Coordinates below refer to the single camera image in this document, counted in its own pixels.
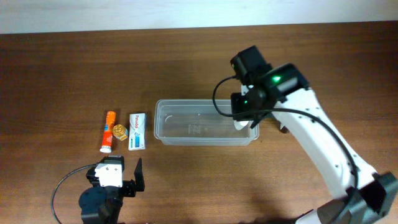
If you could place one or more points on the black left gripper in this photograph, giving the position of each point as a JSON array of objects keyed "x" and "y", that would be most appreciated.
[{"x": 127, "y": 188}]

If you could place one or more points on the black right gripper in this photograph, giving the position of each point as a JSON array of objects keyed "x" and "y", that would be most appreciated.
[{"x": 237, "y": 109}]

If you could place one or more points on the white spray bottle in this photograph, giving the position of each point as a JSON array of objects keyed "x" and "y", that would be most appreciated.
[{"x": 239, "y": 125}]

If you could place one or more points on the orange tablet tube white cap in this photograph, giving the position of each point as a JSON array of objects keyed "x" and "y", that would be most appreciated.
[{"x": 108, "y": 132}]

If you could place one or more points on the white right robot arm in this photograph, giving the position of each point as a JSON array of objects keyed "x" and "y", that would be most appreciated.
[{"x": 360, "y": 194}]

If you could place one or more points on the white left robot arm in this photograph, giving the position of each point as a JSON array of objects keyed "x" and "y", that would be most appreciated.
[{"x": 102, "y": 203}]

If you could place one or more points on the clear plastic container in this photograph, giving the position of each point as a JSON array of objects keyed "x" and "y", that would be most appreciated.
[{"x": 193, "y": 122}]

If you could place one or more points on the white Panadol box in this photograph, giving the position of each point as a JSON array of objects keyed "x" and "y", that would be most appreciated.
[{"x": 137, "y": 130}]

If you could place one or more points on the small gold-lid balm jar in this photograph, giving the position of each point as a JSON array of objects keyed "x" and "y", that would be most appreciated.
[{"x": 120, "y": 132}]

